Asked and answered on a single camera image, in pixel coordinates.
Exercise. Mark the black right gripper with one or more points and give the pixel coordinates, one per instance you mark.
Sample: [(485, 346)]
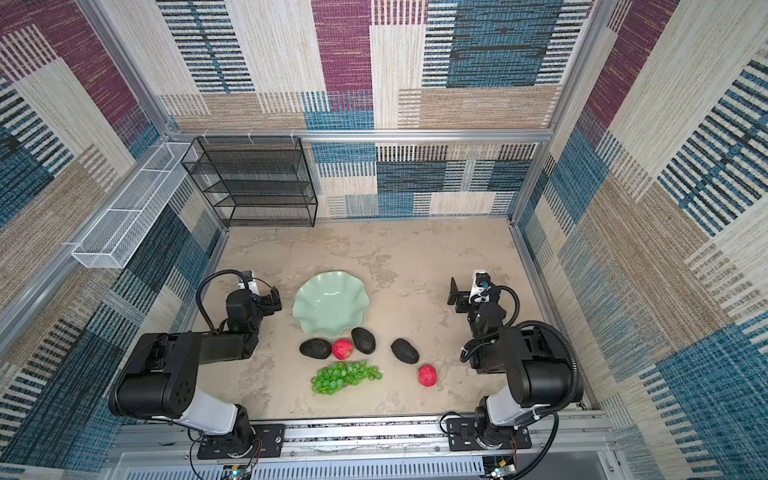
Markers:
[(458, 294)]

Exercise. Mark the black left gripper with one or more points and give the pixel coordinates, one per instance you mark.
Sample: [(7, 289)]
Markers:
[(268, 301)]

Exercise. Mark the dark fake avocado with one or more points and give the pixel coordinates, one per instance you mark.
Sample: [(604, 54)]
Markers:
[(363, 340), (404, 351), (316, 348)]

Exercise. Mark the red fake apple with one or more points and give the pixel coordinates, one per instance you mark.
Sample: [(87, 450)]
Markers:
[(342, 349), (427, 375)]

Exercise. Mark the green fake grape bunch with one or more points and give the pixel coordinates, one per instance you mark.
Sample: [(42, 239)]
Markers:
[(335, 377)]

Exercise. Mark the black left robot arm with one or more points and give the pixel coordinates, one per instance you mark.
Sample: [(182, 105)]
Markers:
[(159, 380)]

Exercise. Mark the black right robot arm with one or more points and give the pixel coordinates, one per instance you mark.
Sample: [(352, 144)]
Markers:
[(517, 425)]

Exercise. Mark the light green wavy fruit bowl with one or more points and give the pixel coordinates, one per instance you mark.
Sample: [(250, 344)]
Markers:
[(330, 303)]

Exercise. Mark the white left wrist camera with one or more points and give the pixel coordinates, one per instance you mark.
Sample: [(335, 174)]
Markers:
[(247, 281)]

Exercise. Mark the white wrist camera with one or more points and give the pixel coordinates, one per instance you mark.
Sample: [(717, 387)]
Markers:
[(481, 284), (247, 281)]

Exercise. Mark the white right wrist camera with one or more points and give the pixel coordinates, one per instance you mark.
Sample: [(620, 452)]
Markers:
[(481, 284)]

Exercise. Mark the black wire shelf rack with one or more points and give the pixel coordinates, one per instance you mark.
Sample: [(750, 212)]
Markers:
[(254, 181)]

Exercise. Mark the white mesh wall basket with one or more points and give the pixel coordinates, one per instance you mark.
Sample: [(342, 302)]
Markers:
[(115, 237)]

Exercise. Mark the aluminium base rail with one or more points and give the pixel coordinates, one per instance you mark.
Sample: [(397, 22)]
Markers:
[(580, 445)]

